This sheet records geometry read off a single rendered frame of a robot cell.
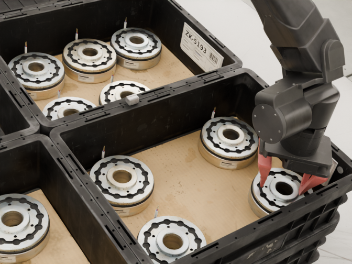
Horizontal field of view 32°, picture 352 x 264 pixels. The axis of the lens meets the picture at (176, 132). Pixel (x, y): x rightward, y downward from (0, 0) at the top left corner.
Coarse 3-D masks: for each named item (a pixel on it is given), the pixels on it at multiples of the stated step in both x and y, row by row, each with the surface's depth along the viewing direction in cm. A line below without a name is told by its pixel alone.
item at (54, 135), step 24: (240, 72) 111; (168, 96) 103; (96, 120) 96; (72, 168) 88; (96, 192) 85; (336, 192) 93; (264, 216) 87; (288, 216) 88; (216, 240) 82; (240, 240) 84
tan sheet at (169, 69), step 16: (160, 64) 125; (176, 64) 126; (64, 80) 117; (128, 80) 120; (144, 80) 121; (160, 80) 122; (176, 80) 122; (64, 96) 114; (80, 96) 114; (96, 96) 115
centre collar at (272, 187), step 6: (276, 180) 101; (282, 180) 101; (288, 180) 102; (270, 186) 100; (294, 186) 101; (270, 192) 100; (276, 192) 99; (294, 192) 100; (276, 198) 99; (282, 198) 98; (288, 198) 99; (294, 198) 99
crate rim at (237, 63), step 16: (80, 0) 120; (96, 0) 121; (16, 16) 113; (32, 16) 114; (192, 16) 122; (208, 32) 118; (224, 48) 115; (0, 64) 102; (240, 64) 112; (16, 80) 100; (192, 80) 107; (144, 96) 102; (32, 112) 95; (80, 112) 96; (96, 112) 97; (48, 128) 93
